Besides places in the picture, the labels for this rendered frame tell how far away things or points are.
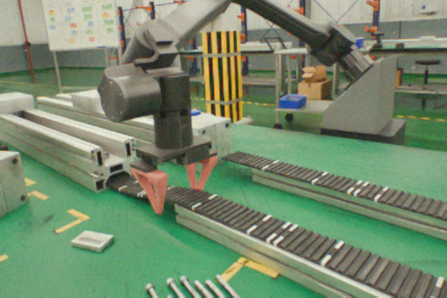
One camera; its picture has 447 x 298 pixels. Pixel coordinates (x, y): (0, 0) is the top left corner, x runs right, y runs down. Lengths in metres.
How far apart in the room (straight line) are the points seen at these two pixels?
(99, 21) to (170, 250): 6.02
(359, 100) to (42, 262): 0.80
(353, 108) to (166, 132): 0.62
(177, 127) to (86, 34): 6.11
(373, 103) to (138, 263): 0.72
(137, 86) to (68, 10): 6.35
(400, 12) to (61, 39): 6.63
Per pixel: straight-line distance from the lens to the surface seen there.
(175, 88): 0.48
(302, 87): 5.75
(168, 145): 0.50
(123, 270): 0.47
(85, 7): 6.55
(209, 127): 0.71
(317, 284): 0.42
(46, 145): 0.86
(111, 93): 0.45
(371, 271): 0.41
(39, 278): 0.50
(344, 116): 1.00
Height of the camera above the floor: 1.05
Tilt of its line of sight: 15 degrees down
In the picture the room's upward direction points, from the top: 3 degrees counter-clockwise
